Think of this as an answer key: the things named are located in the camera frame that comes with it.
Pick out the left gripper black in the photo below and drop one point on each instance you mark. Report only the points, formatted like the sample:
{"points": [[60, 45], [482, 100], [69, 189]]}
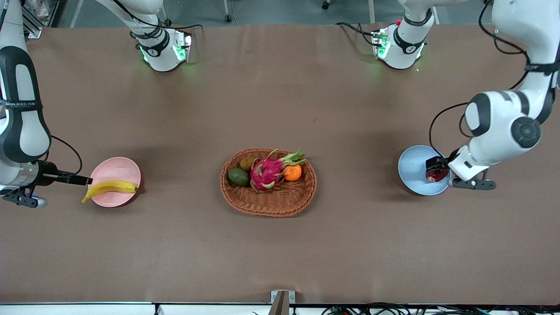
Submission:
{"points": [[439, 164]]}

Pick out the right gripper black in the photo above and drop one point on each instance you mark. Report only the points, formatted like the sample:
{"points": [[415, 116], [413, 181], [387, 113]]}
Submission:
{"points": [[47, 172]]}

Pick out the dark red apple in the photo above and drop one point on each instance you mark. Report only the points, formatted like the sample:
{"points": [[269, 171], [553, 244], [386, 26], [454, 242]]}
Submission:
{"points": [[436, 176]]}

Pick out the yellow banana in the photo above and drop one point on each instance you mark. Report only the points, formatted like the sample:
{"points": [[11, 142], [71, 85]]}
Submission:
{"points": [[109, 187]]}

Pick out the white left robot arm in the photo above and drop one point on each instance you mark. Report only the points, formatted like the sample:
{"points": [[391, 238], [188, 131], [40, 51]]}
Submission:
{"points": [[498, 127]]}

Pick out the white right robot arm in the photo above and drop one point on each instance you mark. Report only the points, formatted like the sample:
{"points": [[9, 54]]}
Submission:
{"points": [[22, 122]]}

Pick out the light blue round plate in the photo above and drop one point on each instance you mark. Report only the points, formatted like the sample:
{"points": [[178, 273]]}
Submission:
{"points": [[411, 170]]}

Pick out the pink round plate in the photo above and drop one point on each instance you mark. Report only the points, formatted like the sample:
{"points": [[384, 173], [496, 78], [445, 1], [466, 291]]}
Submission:
{"points": [[116, 168]]}

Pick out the orange mandarin fruit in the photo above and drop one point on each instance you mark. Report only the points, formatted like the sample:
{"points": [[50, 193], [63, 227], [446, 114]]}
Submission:
{"points": [[292, 173]]}

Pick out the green avocado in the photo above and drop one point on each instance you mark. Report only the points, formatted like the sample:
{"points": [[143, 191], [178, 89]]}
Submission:
{"points": [[238, 177]]}

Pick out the brown kiwi fruit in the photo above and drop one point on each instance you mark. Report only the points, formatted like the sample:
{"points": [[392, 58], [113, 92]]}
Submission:
{"points": [[246, 164]]}

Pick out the pink dragon fruit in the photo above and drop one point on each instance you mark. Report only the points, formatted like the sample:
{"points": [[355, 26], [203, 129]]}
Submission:
{"points": [[267, 173]]}

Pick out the brown woven wicker basket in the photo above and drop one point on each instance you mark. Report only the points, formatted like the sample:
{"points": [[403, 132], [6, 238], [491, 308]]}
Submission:
{"points": [[267, 203]]}

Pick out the aluminium frame rail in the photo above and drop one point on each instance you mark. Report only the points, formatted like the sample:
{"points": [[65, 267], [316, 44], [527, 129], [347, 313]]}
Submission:
{"points": [[37, 19]]}

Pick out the aluminium profile bracket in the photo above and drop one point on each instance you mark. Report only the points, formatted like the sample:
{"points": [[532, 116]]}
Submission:
{"points": [[282, 304]]}

